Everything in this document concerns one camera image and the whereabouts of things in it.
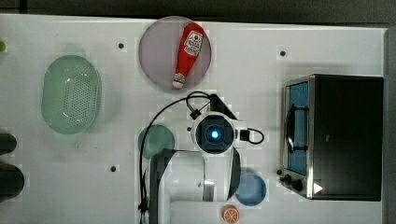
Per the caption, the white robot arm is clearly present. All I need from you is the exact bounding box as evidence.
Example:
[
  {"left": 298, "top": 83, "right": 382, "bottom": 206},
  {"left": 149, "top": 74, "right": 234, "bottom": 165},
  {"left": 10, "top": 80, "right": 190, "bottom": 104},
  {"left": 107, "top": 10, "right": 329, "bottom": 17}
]
[{"left": 148, "top": 93, "right": 249, "bottom": 224}]

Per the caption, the toaster oven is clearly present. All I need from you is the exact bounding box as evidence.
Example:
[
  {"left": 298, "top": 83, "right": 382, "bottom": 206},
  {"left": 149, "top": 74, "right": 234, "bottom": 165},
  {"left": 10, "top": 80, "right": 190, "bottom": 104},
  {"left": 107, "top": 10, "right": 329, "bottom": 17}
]
[{"left": 277, "top": 74, "right": 384, "bottom": 202}]

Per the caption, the green mug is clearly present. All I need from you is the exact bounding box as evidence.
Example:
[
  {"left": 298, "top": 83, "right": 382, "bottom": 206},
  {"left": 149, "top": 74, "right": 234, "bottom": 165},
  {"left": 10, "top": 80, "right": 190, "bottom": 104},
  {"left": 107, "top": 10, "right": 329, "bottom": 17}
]
[{"left": 138, "top": 124, "right": 175, "bottom": 160}]

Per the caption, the grey round plate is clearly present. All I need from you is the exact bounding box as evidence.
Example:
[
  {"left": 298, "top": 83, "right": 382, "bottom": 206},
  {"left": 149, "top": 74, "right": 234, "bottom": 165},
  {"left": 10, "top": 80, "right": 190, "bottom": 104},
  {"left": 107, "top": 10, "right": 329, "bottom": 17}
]
[{"left": 138, "top": 16, "right": 212, "bottom": 91}]

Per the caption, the red plush ketchup bottle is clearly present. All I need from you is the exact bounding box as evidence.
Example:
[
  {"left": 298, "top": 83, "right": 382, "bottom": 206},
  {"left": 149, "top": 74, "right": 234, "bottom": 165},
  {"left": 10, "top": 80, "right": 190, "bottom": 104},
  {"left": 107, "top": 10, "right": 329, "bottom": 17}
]
[{"left": 173, "top": 22, "right": 205, "bottom": 89}]

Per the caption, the blue cup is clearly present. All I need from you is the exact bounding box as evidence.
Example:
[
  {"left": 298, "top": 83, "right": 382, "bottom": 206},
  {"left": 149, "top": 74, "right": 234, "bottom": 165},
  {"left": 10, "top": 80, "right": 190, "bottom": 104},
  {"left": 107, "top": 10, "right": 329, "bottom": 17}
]
[{"left": 235, "top": 172, "right": 266, "bottom": 206}]

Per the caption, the orange slice toy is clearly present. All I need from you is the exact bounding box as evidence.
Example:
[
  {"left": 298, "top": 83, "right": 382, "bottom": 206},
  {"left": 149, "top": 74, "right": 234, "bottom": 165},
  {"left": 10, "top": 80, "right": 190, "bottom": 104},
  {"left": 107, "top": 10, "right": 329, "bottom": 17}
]
[{"left": 221, "top": 205, "right": 239, "bottom": 224}]

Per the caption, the green oval colander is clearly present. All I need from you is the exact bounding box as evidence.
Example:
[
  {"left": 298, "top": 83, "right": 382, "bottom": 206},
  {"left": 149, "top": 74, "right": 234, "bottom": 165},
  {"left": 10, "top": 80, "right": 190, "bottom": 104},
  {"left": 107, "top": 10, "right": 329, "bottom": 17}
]
[{"left": 41, "top": 55, "right": 102, "bottom": 134}]

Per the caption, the black cylinder upper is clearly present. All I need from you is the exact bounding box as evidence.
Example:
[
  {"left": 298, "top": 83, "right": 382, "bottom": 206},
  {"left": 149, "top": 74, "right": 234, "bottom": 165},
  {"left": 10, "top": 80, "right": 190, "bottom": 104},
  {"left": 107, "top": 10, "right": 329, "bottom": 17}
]
[{"left": 0, "top": 133, "right": 17, "bottom": 155}]

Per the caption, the black cylinder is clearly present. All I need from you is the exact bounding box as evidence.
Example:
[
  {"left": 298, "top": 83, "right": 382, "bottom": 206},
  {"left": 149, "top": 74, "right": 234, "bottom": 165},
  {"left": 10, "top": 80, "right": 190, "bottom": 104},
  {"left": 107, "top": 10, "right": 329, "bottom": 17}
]
[
  {"left": 0, "top": 163, "right": 25, "bottom": 203},
  {"left": 0, "top": 133, "right": 17, "bottom": 155}
]

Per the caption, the black cylinder lower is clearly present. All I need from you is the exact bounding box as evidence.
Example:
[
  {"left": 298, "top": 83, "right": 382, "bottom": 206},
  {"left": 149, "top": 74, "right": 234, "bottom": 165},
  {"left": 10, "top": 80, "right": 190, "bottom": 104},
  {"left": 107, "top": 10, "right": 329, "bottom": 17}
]
[{"left": 0, "top": 163, "right": 25, "bottom": 203}]

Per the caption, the lime green object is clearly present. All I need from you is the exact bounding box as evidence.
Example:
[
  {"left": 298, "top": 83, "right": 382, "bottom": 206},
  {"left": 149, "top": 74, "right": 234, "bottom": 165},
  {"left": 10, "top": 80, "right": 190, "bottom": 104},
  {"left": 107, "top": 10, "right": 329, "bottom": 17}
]
[{"left": 0, "top": 41, "right": 7, "bottom": 52}]

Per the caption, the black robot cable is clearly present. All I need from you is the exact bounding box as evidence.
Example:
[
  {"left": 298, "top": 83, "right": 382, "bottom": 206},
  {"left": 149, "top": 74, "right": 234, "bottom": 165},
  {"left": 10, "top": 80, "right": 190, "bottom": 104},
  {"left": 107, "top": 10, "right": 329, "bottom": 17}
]
[{"left": 138, "top": 91, "right": 265, "bottom": 224}]

